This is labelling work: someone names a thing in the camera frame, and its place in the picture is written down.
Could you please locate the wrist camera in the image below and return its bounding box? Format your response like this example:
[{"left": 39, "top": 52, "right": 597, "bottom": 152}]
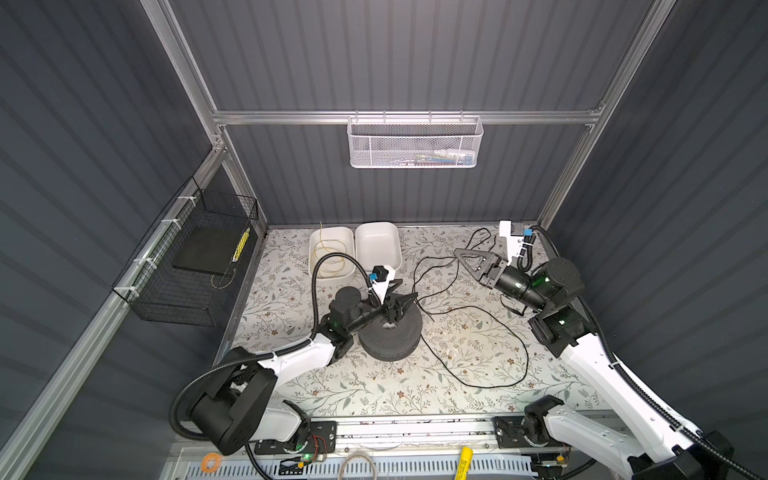
[
  {"left": 498, "top": 220, "right": 534, "bottom": 264},
  {"left": 369, "top": 265, "right": 396, "bottom": 305}
]

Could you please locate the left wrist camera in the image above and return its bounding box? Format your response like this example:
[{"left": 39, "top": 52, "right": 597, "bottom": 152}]
[{"left": 369, "top": 265, "right": 396, "bottom": 305}]

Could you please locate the black wire wall basket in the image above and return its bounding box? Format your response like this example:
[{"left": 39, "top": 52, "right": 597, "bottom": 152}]
[{"left": 113, "top": 181, "right": 259, "bottom": 327}]

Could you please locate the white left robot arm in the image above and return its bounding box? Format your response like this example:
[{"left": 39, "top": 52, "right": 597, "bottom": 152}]
[{"left": 168, "top": 254, "right": 423, "bottom": 455}]

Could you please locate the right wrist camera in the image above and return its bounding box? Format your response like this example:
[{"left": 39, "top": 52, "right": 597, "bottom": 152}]
[{"left": 498, "top": 220, "right": 534, "bottom": 264}]

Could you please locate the yellow marker front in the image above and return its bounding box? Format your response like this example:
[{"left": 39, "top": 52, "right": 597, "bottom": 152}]
[{"left": 454, "top": 446, "right": 474, "bottom": 480}]

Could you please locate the black pad in basket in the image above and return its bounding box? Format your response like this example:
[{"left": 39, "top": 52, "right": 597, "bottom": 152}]
[{"left": 171, "top": 227, "right": 244, "bottom": 275}]

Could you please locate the yellow marker in basket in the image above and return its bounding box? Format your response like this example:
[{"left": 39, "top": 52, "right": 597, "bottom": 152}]
[{"left": 231, "top": 227, "right": 251, "bottom": 263}]

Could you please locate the white bin with yellow cable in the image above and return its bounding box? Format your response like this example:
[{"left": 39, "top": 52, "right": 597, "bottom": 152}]
[{"left": 308, "top": 227, "right": 355, "bottom": 280}]

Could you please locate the white wire mesh basket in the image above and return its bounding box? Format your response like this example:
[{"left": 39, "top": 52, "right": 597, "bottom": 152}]
[{"left": 346, "top": 115, "right": 484, "bottom": 169}]

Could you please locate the beige cable loop front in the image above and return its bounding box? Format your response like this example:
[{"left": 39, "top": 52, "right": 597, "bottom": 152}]
[{"left": 337, "top": 452, "right": 379, "bottom": 480}]

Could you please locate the grey perforated cable spool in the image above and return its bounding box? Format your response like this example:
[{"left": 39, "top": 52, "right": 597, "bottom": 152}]
[{"left": 358, "top": 307, "right": 423, "bottom": 362}]

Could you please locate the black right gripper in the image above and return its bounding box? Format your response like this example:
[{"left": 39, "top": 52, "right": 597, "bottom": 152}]
[{"left": 455, "top": 249, "right": 547, "bottom": 316}]

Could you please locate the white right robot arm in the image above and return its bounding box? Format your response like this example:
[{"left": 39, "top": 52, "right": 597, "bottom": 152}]
[{"left": 454, "top": 248, "right": 758, "bottom": 479}]

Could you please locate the white plastic bin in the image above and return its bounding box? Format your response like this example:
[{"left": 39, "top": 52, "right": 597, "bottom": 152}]
[{"left": 354, "top": 222, "right": 403, "bottom": 274}]

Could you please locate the yellow cable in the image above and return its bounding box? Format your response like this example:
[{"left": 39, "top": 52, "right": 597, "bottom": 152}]
[{"left": 310, "top": 223, "right": 350, "bottom": 277}]

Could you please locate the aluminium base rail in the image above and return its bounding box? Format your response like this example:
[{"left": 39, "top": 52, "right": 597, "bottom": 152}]
[{"left": 263, "top": 413, "right": 652, "bottom": 457}]

